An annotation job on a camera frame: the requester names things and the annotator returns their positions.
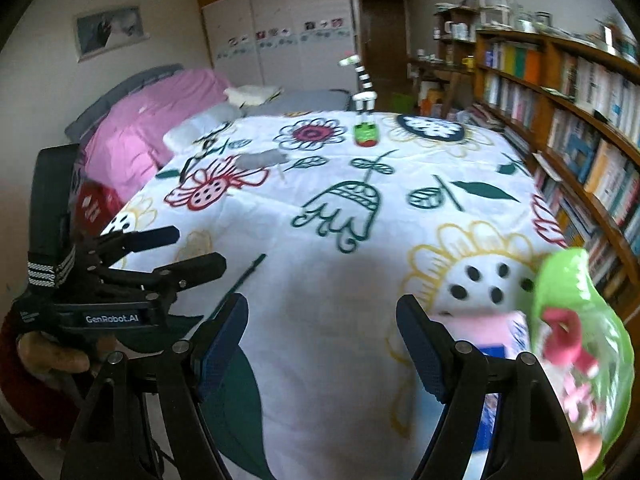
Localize red printed bag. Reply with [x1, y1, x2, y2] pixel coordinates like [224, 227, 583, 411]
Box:
[75, 180, 126, 237]

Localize rows of books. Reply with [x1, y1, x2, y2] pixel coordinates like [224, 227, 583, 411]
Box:
[482, 40, 640, 306]

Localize person's left hand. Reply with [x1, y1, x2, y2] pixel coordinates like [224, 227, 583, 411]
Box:
[16, 331, 114, 376]

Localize white folded cloth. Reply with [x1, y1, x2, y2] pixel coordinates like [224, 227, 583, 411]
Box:
[223, 85, 284, 109]

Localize grey rolled cloth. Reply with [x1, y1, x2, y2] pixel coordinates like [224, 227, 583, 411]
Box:
[235, 149, 289, 171]

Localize blue tissue box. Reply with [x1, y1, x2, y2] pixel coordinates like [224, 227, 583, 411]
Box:
[425, 310, 532, 461]

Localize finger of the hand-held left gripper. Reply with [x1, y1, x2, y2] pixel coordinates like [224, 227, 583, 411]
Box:
[147, 252, 227, 305]
[92, 226, 181, 264]

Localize flower printed blanket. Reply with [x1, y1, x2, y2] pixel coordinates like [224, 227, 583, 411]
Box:
[97, 110, 581, 480]

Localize grey bed sheet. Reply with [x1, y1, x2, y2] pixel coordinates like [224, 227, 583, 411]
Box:
[247, 89, 351, 114]

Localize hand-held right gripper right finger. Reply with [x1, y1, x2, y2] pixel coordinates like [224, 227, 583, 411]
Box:
[395, 294, 586, 480]

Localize small wooden shelf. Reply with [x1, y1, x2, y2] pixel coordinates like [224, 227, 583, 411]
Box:
[409, 4, 482, 117]

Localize dark brown door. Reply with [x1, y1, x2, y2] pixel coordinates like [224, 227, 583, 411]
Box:
[356, 0, 414, 111]

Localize green plastic bag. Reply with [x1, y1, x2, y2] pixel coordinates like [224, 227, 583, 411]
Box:
[530, 247, 636, 479]

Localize grey headboard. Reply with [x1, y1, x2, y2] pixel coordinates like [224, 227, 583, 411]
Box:
[65, 63, 184, 144]

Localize white wardrobe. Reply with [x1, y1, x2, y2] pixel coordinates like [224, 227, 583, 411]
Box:
[196, 0, 357, 94]

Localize clear bag of pink items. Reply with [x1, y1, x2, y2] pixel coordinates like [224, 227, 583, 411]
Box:
[559, 364, 609, 427]

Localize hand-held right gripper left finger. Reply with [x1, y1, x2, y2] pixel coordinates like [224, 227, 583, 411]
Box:
[60, 292, 250, 480]

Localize striped zebra toy figure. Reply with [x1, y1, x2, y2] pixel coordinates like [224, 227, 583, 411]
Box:
[339, 52, 381, 149]

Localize pink blanket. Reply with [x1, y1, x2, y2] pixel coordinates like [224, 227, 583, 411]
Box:
[82, 69, 236, 202]

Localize framed wall picture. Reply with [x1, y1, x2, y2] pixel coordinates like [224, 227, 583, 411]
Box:
[74, 6, 150, 59]

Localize wooden bookshelf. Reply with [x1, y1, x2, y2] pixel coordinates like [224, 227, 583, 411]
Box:
[472, 27, 640, 312]

